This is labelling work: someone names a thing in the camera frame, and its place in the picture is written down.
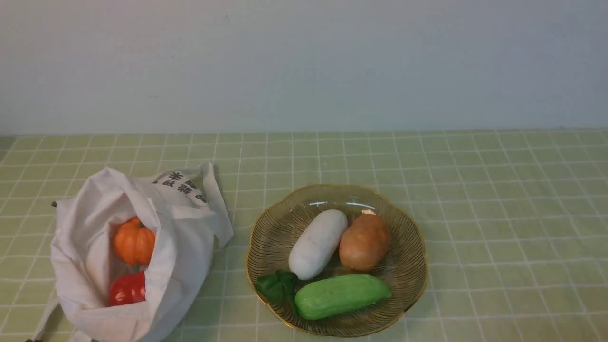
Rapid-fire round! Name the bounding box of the dark green leafy vegetable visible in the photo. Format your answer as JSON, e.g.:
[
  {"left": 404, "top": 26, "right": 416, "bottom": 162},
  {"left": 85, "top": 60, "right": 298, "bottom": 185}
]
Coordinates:
[{"left": 254, "top": 270, "right": 298, "bottom": 307}]

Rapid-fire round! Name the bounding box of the green checked tablecloth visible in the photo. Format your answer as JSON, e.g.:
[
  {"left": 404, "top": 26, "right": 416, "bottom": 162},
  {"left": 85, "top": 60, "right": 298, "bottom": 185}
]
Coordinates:
[{"left": 0, "top": 130, "right": 608, "bottom": 342}]

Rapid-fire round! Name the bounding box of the red toy pepper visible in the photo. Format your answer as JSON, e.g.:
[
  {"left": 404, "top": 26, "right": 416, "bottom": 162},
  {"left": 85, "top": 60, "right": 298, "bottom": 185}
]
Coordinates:
[{"left": 109, "top": 271, "right": 146, "bottom": 306}]

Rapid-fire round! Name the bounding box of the green toy cucumber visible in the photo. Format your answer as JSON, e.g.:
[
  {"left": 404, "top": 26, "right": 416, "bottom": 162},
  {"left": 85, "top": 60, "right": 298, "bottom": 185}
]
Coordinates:
[{"left": 294, "top": 274, "right": 392, "bottom": 320}]

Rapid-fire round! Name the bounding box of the ribbed glass bowl gold rim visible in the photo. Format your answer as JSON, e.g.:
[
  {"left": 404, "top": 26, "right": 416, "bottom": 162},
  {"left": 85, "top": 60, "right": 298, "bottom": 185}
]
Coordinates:
[{"left": 246, "top": 184, "right": 428, "bottom": 338}]

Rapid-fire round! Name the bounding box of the white toy radish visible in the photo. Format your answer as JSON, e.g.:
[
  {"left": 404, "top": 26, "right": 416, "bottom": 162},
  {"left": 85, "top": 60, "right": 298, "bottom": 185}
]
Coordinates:
[{"left": 288, "top": 209, "right": 348, "bottom": 281}]

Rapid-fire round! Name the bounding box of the orange toy pumpkin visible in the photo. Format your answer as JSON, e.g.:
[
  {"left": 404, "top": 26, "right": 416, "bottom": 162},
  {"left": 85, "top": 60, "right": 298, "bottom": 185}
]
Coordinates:
[{"left": 112, "top": 217, "right": 156, "bottom": 267}]

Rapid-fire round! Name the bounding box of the white cloth bag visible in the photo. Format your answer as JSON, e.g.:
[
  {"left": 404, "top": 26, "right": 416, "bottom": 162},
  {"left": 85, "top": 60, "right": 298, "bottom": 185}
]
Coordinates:
[{"left": 31, "top": 162, "right": 234, "bottom": 342}]

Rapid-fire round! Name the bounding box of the brown toy potato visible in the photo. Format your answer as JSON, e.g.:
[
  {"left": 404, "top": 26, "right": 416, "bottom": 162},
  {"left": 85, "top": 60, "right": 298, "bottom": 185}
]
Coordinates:
[{"left": 339, "top": 214, "right": 391, "bottom": 273}]

